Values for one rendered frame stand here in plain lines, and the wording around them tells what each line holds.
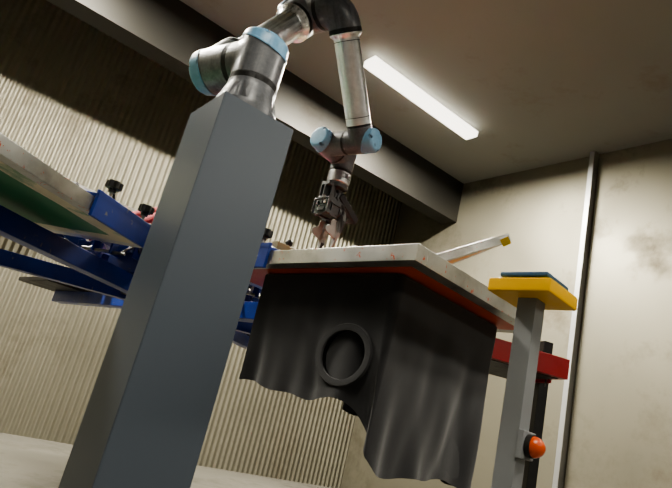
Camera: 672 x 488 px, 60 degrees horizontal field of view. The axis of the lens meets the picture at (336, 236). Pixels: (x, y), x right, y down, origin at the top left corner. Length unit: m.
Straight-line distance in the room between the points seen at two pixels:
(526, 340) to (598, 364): 3.53
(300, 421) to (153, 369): 4.74
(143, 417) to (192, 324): 0.19
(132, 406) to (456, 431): 0.80
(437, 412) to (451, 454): 0.15
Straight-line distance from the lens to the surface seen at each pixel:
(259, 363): 1.57
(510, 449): 1.17
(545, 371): 2.75
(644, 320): 4.65
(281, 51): 1.43
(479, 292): 1.39
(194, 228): 1.17
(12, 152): 1.37
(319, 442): 6.01
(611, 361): 4.67
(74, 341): 4.88
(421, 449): 1.41
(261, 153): 1.27
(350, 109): 1.75
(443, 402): 1.45
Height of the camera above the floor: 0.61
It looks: 17 degrees up
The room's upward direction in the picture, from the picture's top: 14 degrees clockwise
